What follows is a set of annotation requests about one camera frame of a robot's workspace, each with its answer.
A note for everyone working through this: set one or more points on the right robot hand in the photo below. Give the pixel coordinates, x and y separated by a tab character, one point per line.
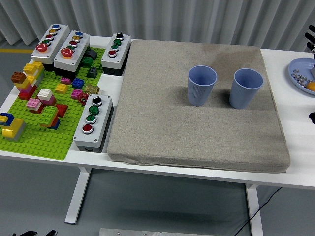
312	37

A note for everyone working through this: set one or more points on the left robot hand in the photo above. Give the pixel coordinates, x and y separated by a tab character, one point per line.
29	233

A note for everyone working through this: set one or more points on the blue ribbed cup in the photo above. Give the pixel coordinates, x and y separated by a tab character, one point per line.
199	91
244	93

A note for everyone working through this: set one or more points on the blue plate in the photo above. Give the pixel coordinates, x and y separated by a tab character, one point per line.
301	64

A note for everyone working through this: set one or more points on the orange fruit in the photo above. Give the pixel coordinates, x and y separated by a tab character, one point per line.
311	86

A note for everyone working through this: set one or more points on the white table leg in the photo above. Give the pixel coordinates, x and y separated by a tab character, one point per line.
78	194
256	211

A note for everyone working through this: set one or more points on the green studded baseplate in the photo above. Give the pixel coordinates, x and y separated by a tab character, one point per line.
37	145

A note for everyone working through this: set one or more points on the blue yellow grey brick stack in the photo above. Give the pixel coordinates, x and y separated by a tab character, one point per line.
12	127

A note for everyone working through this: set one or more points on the green orange blue brick stack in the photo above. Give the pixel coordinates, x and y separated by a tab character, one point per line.
48	115

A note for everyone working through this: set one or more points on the red toy brick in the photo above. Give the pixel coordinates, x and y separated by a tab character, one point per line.
62	110

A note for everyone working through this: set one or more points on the pink white red brick stack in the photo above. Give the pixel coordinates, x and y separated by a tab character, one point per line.
34	104

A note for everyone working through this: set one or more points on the four-button control box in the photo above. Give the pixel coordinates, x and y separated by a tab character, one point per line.
103	118
122	50

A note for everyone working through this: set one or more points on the magenta toy brick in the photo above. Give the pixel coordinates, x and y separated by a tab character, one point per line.
76	94

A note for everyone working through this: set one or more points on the yellow toy brick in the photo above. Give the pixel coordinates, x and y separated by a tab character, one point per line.
61	88

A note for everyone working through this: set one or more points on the brown yellow red brick stack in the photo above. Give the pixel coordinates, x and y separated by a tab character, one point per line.
21	78

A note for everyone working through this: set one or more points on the brass pipe fitting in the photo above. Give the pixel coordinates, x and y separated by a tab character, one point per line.
92	89

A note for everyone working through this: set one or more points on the small pink toy brick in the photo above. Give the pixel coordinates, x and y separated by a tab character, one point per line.
66	80

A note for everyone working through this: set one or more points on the blue toy brick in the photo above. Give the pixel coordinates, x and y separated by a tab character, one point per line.
78	83

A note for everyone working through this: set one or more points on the yellow white green brick stack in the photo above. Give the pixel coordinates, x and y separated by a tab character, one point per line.
33	68

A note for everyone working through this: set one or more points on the grey pleated curtain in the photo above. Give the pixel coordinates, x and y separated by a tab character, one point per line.
147	14

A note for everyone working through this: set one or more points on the grey-brown mat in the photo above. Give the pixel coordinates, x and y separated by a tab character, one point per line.
160	110

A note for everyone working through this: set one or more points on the grey sloped toy brick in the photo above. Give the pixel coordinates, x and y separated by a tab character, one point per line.
92	72

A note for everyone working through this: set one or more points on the dark green toy brick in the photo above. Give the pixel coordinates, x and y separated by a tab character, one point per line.
86	61

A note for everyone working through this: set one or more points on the five-button control box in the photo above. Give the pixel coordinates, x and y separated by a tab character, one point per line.
79	52
58	40

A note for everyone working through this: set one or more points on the dark grey curved brick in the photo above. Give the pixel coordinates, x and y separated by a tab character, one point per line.
92	53

